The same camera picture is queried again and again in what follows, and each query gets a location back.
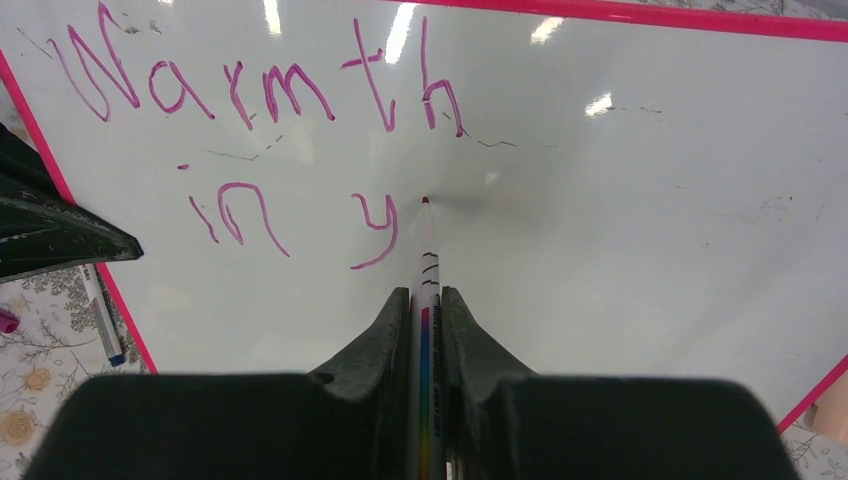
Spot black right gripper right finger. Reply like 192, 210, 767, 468
441, 286, 535, 479

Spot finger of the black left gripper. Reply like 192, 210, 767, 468
1, 127, 143, 282

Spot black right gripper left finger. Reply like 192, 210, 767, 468
308, 287, 411, 479

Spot magenta marker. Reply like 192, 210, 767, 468
409, 197, 446, 479

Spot magenta marker cap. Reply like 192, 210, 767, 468
0, 310, 20, 334

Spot pink framed whiteboard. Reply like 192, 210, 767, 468
1, 1, 847, 423

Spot floral patterned table mat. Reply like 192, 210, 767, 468
0, 0, 848, 480

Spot blue capped marker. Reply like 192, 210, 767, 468
80, 265, 126, 367

